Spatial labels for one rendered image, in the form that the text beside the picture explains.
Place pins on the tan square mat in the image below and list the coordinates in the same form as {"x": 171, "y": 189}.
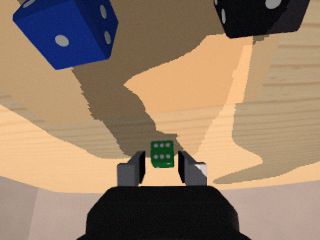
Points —
{"x": 167, "y": 55}

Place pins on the green die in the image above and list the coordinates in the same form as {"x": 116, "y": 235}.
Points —
{"x": 162, "y": 154}

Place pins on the black die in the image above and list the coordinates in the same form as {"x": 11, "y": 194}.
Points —
{"x": 245, "y": 18}

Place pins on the dark blue die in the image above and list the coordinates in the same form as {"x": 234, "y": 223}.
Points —
{"x": 69, "y": 33}

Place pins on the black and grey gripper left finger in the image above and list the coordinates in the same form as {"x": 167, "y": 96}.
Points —
{"x": 132, "y": 173}

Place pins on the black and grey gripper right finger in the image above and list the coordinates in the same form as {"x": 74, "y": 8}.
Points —
{"x": 190, "y": 171}

